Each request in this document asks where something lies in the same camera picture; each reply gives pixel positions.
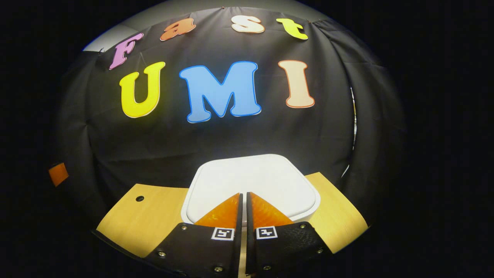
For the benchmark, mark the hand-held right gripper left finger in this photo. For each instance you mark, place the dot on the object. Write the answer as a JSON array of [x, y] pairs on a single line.
[[208, 251]]

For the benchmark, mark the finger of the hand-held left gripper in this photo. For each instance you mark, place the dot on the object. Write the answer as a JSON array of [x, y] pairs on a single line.
[[58, 174]]

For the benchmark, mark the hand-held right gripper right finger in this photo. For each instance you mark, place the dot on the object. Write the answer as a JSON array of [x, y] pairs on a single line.
[[281, 249]]

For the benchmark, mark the wooden desktop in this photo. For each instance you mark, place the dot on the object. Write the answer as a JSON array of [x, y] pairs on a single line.
[[146, 220]]

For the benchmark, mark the black backdrop cloth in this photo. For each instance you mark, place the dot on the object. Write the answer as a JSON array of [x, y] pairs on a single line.
[[154, 139]]

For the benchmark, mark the white desktop garbage bin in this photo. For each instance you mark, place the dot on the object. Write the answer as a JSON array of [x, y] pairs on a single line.
[[251, 177]]

